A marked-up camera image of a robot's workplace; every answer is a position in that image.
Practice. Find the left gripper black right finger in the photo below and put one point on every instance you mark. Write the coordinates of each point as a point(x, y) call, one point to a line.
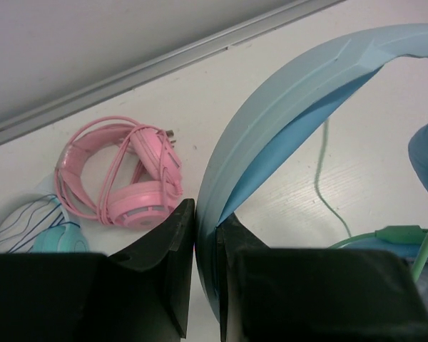
point(360, 292)

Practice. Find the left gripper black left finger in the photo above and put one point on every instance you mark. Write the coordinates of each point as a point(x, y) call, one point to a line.
point(140, 293)

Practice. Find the pink headphones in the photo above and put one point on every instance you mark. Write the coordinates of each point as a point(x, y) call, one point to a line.
point(143, 183)

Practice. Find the light blue headphones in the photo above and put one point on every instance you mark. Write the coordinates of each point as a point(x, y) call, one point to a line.
point(280, 115)

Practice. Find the teal headphones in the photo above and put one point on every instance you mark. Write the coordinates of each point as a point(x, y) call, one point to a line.
point(37, 222)

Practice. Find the aluminium frame rail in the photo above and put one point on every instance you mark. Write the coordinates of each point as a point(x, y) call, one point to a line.
point(56, 110)

